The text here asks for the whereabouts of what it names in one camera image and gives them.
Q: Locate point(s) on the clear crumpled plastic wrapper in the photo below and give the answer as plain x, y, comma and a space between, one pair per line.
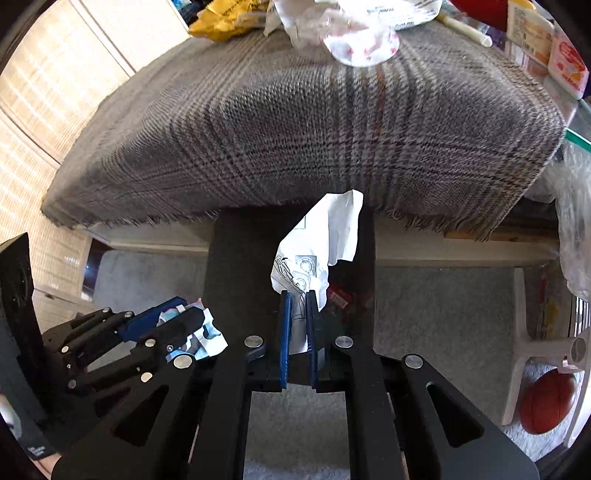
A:
295, 21

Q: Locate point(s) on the cream tissue pack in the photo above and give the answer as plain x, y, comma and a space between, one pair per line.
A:
531, 32

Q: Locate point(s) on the orange ball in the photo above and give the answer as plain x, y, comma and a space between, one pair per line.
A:
547, 401

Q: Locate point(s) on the red snack wrapper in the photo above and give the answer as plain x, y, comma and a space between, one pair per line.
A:
340, 295

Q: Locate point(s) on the white printed plastic bag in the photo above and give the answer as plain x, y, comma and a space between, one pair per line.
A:
397, 14

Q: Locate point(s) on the wooden table frame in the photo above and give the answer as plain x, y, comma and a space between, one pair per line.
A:
438, 251

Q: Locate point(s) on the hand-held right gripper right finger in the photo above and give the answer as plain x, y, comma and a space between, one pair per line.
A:
314, 341

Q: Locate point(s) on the clear plastic zip bag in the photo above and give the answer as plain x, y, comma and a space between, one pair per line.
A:
575, 221

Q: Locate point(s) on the pink white tissue pack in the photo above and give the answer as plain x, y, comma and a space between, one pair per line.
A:
570, 64

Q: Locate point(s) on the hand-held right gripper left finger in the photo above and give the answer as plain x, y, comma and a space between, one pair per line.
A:
285, 341

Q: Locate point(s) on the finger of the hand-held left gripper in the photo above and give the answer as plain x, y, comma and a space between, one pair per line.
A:
175, 330
138, 323

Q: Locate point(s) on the white plastic stool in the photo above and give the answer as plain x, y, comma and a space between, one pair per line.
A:
521, 350

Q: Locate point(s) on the blue white wrapper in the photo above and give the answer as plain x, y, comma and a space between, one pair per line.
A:
212, 341

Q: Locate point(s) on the grey plaid blanket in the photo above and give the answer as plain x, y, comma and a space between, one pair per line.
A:
277, 138

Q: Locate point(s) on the dark grey waste bin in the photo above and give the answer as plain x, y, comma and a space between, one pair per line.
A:
240, 258

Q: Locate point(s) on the red plastic object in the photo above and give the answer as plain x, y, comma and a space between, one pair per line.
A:
478, 11

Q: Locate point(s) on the round white red plastic wrapper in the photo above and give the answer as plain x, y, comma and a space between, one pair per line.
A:
364, 46

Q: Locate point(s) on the white printed paper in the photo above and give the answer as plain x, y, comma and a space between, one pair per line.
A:
323, 230

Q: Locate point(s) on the yellow wrapper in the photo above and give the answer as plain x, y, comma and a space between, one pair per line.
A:
226, 21

